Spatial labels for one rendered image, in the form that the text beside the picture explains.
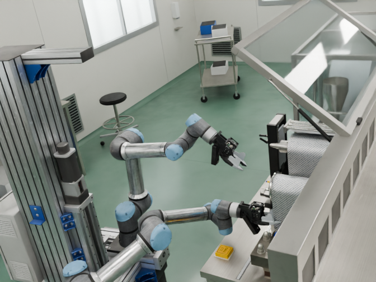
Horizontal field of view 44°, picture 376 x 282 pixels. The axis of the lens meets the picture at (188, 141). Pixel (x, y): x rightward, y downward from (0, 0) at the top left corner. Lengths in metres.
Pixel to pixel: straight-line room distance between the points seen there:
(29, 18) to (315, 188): 4.61
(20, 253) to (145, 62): 5.02
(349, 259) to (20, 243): 1.71
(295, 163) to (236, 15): 6.02
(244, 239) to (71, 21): 4.23
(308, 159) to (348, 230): 0.74
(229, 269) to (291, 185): 0.52
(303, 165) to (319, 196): 0.92
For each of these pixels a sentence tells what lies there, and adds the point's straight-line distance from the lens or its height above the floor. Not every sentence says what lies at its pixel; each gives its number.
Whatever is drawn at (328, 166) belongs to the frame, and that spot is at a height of 1.65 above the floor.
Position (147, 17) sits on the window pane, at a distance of 7.41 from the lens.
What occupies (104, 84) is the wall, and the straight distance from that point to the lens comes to 6.53.
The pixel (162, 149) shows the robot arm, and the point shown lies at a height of 1.47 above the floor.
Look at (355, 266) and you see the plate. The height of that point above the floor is 1.44.
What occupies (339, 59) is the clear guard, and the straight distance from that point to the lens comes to 2.28.
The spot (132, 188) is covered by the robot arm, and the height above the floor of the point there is 1.11.
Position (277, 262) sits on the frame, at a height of 1.62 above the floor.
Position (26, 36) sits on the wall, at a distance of 5.61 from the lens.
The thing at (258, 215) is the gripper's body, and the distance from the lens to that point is 2.29.
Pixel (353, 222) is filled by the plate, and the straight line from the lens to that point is 1.71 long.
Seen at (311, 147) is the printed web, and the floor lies 1.38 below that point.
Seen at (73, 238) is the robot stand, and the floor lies 1.05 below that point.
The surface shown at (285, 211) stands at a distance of 2.25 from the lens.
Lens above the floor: 2.45
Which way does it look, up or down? 25 degrees down
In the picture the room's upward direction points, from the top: 9 degrees counter-clockwise
